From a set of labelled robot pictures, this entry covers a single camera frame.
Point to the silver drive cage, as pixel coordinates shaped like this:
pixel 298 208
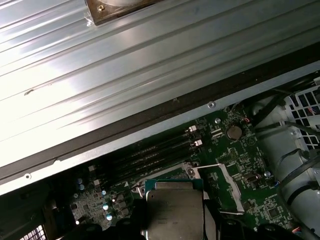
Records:
pixel 289 101

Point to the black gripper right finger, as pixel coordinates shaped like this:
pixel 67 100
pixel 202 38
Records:
pixel 213 225

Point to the CPU socket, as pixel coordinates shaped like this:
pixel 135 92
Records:
pixel 140 190

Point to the silver green CPU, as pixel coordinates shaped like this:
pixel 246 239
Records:
pixel 175 212

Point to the metal socket cover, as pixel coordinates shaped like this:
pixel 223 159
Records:
pixel 236 195

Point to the black PC case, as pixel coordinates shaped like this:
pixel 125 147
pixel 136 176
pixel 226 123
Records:
pixel 150 114

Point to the round coin cell battery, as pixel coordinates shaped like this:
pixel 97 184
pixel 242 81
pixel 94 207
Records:
pixel 233 132

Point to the square brown base plate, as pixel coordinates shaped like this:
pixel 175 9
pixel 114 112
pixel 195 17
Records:
pixel 97 15

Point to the green motherboard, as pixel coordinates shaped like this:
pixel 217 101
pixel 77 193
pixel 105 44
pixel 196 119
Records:
pixel 250 160

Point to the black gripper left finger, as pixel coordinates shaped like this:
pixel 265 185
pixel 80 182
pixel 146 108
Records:
pixel 130 230

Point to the black RAM slot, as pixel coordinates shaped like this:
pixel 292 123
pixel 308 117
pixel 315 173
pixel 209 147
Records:
pixel 147 162
pixel 147 146
pixel 147 170
pixel 147 154

